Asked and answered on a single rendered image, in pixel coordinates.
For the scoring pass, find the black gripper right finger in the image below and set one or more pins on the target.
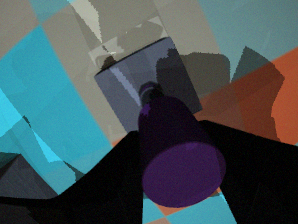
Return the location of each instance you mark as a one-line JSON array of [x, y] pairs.
[[261, 179]]

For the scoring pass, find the dark purple marker cap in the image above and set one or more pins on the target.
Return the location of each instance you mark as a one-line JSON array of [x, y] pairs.
[[180, 164]]

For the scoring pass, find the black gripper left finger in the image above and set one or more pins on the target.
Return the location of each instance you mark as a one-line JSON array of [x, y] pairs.
[[110, 193]]

